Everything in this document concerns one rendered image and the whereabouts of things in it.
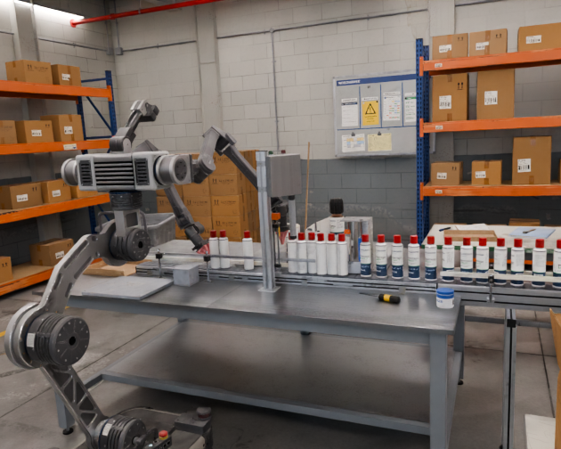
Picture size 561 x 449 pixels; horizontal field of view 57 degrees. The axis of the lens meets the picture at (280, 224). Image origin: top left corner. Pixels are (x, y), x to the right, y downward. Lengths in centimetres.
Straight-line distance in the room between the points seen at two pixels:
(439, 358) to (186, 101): 652
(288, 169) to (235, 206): 368
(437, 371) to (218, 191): 442
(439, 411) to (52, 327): 147
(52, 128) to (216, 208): 215
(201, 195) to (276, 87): 202
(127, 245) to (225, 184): 391
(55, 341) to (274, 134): 578
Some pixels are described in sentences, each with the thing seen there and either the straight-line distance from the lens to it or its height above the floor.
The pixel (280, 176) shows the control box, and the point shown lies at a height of 138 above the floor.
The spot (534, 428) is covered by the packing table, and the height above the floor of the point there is 78.
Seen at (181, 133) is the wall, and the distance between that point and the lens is 812.
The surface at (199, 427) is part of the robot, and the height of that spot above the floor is 28.
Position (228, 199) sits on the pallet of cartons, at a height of 85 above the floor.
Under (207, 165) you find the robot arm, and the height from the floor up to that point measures 145.
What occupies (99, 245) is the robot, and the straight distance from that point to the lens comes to 229.
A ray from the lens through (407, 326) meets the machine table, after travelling 206.
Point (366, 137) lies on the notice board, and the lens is 684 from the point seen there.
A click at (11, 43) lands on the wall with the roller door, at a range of 753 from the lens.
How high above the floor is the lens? 157
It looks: 10 degrees down
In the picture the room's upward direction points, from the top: 3 degrees counter-clockwise
